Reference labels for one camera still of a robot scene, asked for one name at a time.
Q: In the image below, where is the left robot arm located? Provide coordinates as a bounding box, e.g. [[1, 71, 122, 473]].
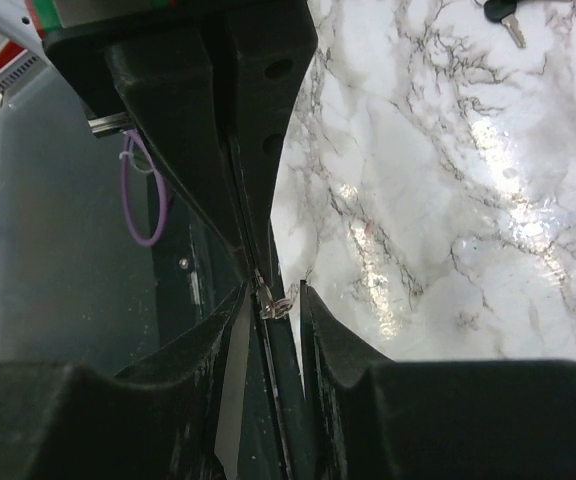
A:
[[0, 1, 318, 281]]

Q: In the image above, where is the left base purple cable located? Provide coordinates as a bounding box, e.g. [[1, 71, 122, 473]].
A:
[[120, 129, 170, 248]]

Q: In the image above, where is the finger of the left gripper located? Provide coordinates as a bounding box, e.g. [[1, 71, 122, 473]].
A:
[[106, 26, 248, 273], [227, 1, 317, 280]]

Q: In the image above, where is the single small silver key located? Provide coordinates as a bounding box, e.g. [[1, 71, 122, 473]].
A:
[[254, 269, 299, 320]]

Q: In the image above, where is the black headed key bunch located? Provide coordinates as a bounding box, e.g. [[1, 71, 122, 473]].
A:
[[475, 0, 526, 49]]

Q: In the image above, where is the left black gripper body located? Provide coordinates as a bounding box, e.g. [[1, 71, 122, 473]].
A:
[[42, 1, 228, 135]]

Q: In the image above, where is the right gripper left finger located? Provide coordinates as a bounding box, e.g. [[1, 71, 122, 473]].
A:
[[0, 284, 251, 479]]

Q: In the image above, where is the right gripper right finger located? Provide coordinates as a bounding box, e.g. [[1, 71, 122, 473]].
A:
[[300, 285, 576, 479]]

